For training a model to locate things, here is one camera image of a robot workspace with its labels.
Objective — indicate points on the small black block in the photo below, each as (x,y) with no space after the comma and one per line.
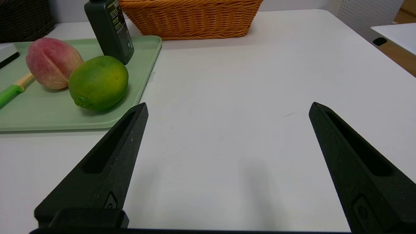
(379,41)

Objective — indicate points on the dark brown wicker basket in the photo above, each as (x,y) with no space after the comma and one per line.
(22,19)

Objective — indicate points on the white side table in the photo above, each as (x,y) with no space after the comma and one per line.
(399,35)

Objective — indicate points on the dark green bottle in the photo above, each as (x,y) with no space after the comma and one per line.
(110,29)

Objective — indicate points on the orange wicker basket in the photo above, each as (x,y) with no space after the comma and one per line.
(195,19)

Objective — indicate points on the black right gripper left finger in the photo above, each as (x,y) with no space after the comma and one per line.
(104,169)

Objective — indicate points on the light green plastic tray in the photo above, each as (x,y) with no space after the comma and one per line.
(48,110)

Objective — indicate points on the green citrus fruit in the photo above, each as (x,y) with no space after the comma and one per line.
(97,83)

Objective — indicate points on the pink peach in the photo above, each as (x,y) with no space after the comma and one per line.
(52,63)

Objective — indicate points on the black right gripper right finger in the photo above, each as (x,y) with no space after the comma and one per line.
(364,182)

